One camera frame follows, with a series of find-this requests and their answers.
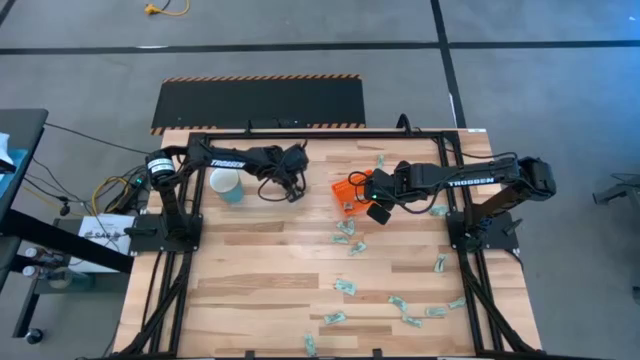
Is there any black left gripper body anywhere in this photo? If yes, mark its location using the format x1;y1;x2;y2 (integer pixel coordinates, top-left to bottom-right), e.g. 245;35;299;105
264;144;310;189

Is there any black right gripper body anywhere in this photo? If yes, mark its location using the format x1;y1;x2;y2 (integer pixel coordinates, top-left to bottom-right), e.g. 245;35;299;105
364;160;419;211

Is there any orange plastic basket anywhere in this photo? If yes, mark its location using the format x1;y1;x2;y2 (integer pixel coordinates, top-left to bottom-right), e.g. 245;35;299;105
330;168;376;217

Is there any teal cup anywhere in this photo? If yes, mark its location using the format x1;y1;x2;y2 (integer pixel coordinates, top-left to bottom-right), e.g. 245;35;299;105
208;167;246;205

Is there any black hazard-striped floor mat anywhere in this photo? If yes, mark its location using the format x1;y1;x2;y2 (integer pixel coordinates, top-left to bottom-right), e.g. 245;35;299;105
150;73;367;137

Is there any black power strip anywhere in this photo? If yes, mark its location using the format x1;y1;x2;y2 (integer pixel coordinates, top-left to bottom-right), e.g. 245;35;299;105
107;172;151;214

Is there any white labelled box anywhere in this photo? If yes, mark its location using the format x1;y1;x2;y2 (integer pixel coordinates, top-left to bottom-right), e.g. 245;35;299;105
77;213;136;274

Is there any black tripod base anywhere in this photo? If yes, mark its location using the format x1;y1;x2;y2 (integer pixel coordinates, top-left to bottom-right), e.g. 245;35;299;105
592;172;640;207

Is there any glass jar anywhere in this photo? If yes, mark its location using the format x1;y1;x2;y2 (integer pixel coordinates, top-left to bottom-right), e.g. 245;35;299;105
47;267;94;291

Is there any clear bottle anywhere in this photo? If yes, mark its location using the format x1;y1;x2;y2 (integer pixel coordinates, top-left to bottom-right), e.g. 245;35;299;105
20;264;51;280
23;246;66;266

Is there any black side desk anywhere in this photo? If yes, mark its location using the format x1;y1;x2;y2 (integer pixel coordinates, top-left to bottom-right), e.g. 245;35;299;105
0;108;136;341

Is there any blue box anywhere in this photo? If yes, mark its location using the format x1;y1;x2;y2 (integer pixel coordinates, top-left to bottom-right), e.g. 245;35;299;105
0;148;29;201

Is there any white tissue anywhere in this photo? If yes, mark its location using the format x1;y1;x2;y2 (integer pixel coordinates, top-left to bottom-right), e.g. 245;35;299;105
0;132;16;174

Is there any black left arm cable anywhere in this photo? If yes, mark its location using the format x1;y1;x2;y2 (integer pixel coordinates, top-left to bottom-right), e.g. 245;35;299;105
254;142;309;204

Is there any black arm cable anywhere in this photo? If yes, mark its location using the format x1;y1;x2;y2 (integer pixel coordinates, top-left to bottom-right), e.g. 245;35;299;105
348;169;451;216
254;142;309;204

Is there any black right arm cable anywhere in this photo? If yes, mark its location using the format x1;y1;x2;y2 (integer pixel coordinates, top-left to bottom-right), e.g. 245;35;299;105
348;169;451;216

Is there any black supply cable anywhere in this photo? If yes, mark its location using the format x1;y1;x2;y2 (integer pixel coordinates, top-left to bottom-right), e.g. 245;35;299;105
397;113;519;164

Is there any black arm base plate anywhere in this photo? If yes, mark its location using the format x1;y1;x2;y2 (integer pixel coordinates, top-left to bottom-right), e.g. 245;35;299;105
128;213;204;254
446;210;520;251

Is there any yellow cable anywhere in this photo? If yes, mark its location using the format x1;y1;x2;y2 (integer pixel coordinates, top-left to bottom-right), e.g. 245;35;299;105
91;175;132;214

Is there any black floor cable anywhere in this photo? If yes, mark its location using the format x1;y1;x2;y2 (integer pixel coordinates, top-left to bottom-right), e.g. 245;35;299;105
43;122;151;155

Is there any yellow extension cord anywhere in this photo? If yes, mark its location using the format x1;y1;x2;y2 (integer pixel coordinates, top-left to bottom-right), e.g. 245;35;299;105
143;0;192;17

